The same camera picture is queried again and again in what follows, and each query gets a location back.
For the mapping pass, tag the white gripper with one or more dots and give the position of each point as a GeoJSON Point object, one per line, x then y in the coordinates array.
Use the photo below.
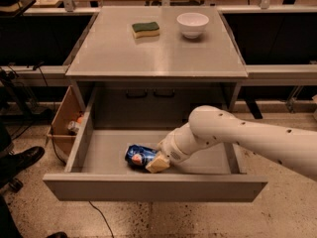
{"type": "Point", "coordinates": [168, 148]}

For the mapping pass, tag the blue pepsi can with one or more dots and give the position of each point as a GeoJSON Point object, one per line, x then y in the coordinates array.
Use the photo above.
{"type": "Point", "coordinates": [139, 156]}

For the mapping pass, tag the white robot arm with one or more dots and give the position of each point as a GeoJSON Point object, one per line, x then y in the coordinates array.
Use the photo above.
{"type": "Point", "coordinates": [208, 126]}

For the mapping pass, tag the grey open top drawer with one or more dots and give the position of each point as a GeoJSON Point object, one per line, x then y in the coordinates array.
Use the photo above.
{"type": "Point", "coordinates": [96, 168]}

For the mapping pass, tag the bottle in cardboard box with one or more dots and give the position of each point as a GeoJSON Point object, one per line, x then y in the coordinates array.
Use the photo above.
{"type": "Point", "coordinates": [74, 125]}

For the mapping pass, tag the grey cabinet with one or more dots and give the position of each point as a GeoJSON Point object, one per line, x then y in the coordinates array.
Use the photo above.
{"type": "Point", "coordinates": [205, 70]}

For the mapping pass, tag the cardboard box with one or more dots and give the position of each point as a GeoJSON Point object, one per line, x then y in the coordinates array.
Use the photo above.
{"type": "Point", "coordinates": [68, 111]}

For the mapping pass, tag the green yellow sponge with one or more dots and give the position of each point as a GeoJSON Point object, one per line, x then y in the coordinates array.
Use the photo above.
{"type": "Point", "coordinates": [149, 29]}

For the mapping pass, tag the white bowl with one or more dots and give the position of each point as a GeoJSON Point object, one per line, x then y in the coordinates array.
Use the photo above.
{"type": "Point", "coordinates": [192, 25]}

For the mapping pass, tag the black shoe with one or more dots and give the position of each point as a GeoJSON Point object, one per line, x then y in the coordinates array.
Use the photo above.
{"type": "Point", "coordinates": [27, 158]}

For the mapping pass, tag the right black drawer handle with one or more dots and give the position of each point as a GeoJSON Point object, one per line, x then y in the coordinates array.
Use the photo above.
{"type": "Point", "coordinates": [164, 93]}

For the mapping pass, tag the black drawer handle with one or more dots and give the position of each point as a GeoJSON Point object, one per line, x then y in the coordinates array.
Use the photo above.
{"type": "Point", "coordinates": [164, 93]}
{"type": "Point", "coordinates": [136, 93]}

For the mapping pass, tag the left black drawer handle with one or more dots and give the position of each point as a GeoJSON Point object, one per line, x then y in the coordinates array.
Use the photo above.
{"type": "Point", "coordinates": [136, 93]}

